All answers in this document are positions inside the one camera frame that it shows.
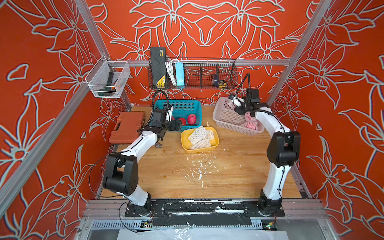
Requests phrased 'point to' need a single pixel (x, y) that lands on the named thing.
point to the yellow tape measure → (221, 83)
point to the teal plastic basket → (189, 111)
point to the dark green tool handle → (109, 90)
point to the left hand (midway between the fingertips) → (175, 119)
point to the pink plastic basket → (226, 117)
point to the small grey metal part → (158, 145)
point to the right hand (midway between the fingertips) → (236, 101)
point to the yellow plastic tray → (185, 134)
